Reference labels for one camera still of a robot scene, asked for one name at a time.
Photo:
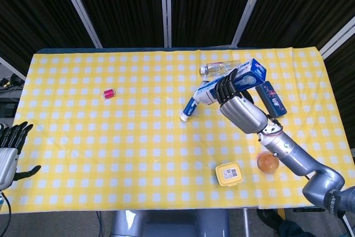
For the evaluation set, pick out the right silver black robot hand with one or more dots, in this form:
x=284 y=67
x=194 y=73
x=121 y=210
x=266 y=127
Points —
x=244 y=112

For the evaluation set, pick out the black flat bar under table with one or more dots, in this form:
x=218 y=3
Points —
x=306 y=209

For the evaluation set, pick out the clear plastic bottle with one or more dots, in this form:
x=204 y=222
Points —
x=217 y=68

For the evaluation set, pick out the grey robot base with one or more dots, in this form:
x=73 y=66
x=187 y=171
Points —
x=169 y=223

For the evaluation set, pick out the black shoe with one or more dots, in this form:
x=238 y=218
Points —
x=269 y=219

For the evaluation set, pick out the dark blue patterned box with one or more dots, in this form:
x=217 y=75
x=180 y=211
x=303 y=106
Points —
x=273 y=101

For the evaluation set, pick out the yellow lidded container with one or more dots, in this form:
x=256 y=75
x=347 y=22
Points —
x=228 y=174

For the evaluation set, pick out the blue tube with white cap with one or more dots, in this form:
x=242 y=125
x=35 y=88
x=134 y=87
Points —
x=189 y=110

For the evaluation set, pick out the dark blue trouser leg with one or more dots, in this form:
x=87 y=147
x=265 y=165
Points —
x=294 y=230

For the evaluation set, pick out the blue and white paper box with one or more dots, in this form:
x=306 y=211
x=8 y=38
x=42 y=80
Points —
x=247 y=77

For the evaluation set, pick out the grey partition frame post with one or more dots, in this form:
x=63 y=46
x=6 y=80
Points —
x=248 y=9
x=166 y=9
x=12 y=69
x=80 y=9
x=338 y=37

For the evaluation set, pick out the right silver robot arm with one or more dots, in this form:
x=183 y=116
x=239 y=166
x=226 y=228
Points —
x=305 y=162

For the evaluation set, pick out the orange round ball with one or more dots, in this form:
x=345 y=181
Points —
x=266 y=163

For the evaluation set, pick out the pink wrapped candy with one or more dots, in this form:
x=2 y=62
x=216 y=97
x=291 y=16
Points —
x=108 y=94

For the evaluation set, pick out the yellow white checkered tablecloth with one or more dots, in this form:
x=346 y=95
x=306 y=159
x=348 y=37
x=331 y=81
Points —
x=124 y=142

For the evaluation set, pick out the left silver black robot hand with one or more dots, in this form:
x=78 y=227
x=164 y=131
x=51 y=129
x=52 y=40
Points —
x=7 y=153

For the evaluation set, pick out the metal table leg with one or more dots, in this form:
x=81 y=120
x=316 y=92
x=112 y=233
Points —
x=246 y=221

